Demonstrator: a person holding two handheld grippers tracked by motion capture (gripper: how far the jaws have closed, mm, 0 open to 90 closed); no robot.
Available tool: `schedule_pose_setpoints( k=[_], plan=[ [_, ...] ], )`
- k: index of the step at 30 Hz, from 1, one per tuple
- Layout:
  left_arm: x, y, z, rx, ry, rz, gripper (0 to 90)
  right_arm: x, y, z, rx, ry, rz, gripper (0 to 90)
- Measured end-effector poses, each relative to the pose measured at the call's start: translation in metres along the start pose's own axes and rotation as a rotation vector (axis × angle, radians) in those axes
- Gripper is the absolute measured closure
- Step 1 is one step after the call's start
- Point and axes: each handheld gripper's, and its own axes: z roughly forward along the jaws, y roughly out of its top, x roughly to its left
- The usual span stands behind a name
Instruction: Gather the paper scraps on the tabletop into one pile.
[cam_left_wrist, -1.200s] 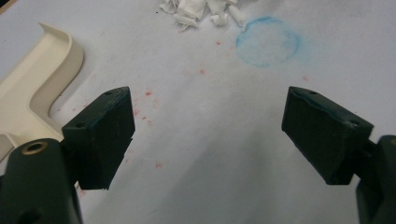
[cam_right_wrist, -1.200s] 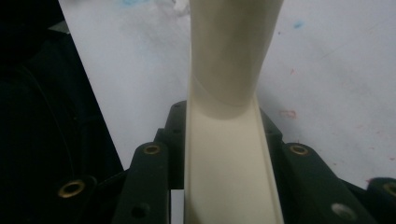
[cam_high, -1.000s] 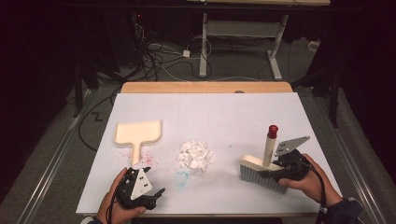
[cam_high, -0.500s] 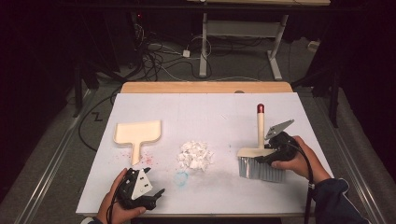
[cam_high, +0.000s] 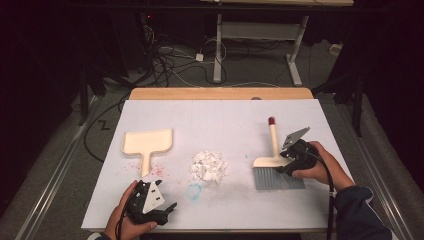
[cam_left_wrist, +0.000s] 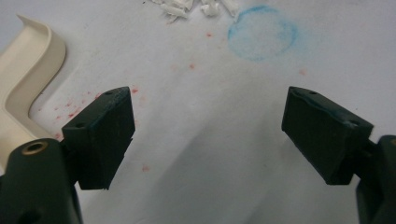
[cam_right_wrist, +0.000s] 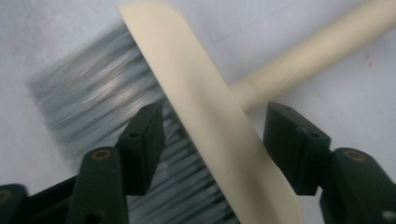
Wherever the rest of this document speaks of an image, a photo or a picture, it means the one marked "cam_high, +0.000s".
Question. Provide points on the white metal desk frame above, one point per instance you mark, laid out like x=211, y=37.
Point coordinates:
x=260, y=30

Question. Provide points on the white power adapter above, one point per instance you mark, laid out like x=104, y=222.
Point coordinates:
x=199, y=57

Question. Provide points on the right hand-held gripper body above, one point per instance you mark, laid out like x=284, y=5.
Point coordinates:
x=301, y=155

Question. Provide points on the cream plastic dustpan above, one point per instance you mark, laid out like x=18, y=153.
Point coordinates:
x=148, y=141

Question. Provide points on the wooden table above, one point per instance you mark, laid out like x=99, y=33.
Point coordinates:
x=220, y=93

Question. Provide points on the black metal stand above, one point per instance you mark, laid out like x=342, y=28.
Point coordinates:
x=83, y=100
x=357, y=106

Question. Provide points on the white board table cover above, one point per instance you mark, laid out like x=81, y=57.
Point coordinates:
x=220, y=116

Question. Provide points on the metal floor rail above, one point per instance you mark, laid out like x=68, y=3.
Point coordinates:
x=376, y=166
x=56, y=166

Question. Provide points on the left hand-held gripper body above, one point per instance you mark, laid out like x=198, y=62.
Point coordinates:
x=151, y=200

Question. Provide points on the person's right hand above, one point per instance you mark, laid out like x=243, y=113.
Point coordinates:
x=330, y=170

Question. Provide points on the pile of white paper scraps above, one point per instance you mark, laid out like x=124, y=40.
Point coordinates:
x=209, y=166

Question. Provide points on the grey round table grommet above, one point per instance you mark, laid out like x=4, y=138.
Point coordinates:
x=256, y=98

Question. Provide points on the cream hand brush grey bristles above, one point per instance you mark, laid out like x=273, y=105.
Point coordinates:
x=275, y=173

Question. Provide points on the person's left hand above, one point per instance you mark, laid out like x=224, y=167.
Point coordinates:
x=121, y=226

